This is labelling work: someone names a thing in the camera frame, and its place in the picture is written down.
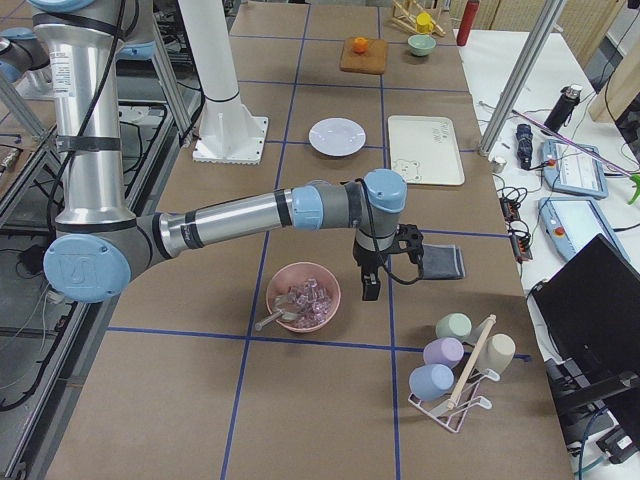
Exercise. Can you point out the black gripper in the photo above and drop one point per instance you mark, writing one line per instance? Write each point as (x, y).
(364, 261)

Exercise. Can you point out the white round plate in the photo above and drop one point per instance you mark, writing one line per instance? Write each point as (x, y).
(337, 136)

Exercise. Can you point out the orange fruit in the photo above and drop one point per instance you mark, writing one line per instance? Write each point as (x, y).
(360, 45)

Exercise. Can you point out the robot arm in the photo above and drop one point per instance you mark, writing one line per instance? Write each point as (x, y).
(100, 244)

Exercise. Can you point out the cream bear tray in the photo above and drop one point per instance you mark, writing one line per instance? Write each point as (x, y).
(424, 150)

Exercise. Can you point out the brown wooden tray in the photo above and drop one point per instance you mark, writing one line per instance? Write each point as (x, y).
(372, 62)

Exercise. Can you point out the pink bowl with ice cubes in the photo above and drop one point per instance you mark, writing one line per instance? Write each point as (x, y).
(308, 293)

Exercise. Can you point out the folded grey cloth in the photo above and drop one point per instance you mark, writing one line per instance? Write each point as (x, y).
(442, 262)

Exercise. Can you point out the metal scoop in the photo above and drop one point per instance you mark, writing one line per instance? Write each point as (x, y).
(280, 312)

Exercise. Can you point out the green pastel cup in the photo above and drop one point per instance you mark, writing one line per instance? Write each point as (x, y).
(454, 325)

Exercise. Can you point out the purple pastel cup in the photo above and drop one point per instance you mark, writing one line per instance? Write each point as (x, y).
(447, 351)

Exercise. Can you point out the blue pastel cup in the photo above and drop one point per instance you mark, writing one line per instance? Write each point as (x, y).
(429, 382)

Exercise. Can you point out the beige pastel cup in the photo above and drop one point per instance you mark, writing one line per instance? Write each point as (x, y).
(497, 354)

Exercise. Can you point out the small metal cylinder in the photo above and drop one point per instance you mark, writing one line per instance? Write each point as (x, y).
(498, 164)

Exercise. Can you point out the near blue teach pendant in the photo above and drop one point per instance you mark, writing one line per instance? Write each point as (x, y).
(572, 222)

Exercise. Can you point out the blue teach pendant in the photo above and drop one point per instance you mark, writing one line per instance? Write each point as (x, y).
(572, 222)
(570, 170)

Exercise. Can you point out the folded dark blue umbrella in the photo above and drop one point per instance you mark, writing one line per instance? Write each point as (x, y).
(524, 153)

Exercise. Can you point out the black laptop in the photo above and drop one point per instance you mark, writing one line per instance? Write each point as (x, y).
(591, 309)

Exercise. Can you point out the far blue teach pendant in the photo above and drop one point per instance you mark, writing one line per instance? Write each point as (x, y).
(570, 170)

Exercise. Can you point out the green ceramic bowl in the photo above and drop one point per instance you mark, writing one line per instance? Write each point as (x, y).
(421, 45)

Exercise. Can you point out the black water bottle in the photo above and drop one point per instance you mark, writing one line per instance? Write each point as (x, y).
(570, 98)

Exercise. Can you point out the yellow cup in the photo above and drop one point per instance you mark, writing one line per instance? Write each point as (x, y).
(424, 23)

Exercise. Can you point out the wooden cup rack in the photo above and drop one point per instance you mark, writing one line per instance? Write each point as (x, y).
(404, 13)

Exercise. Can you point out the red bottle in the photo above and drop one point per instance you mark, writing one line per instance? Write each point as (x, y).
(466, 23)

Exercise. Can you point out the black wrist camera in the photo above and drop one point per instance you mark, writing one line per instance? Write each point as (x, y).
(409, 240)

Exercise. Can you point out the white wire cup rack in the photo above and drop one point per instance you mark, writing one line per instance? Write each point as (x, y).
(450, 410)

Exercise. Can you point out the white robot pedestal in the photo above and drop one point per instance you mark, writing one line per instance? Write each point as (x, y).
(228, 132)

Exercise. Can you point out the aluminium frame post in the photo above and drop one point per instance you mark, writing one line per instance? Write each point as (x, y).
(525, 62)

